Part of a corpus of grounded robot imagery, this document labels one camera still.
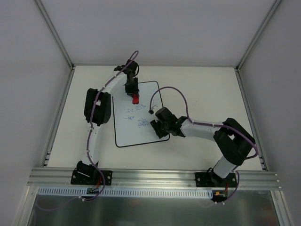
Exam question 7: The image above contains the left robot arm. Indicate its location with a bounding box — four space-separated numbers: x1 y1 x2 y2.
71 59 139 185

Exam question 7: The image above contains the right aluminium frame post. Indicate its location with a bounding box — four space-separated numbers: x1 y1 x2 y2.
236 0 283 71

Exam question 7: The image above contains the aluminium frame post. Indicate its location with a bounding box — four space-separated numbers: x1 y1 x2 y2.
236 0 283 71
33 0 74 69

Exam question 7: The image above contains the left aluminium frame post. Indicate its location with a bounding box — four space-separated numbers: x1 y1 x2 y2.
33 0 74 69

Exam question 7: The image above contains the red whiteboard eraser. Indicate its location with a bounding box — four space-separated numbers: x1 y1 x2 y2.
132 93 139 105

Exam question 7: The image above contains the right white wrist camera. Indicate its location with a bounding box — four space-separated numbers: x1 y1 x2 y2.
149 105 160 114

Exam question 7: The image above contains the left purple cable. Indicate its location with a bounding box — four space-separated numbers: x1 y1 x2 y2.
37 50 139 211

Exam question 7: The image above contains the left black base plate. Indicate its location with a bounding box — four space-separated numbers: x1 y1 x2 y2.
71 168 112 186

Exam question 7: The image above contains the aluminium mounting rail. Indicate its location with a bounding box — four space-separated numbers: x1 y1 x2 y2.
27 167 282 191

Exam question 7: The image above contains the white slotted cable duct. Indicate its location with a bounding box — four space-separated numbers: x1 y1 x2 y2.
37 186 213 199

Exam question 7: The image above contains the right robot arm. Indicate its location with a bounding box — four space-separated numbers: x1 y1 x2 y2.
149 107 256 187

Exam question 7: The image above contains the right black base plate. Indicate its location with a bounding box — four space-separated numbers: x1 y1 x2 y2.
194 171 238 188

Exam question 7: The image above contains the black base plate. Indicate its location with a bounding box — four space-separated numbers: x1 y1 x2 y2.
71 168 112 186
194 171 238 188

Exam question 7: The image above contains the white whiteboard black frame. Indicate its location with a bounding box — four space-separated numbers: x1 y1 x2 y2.
112 81 170 148

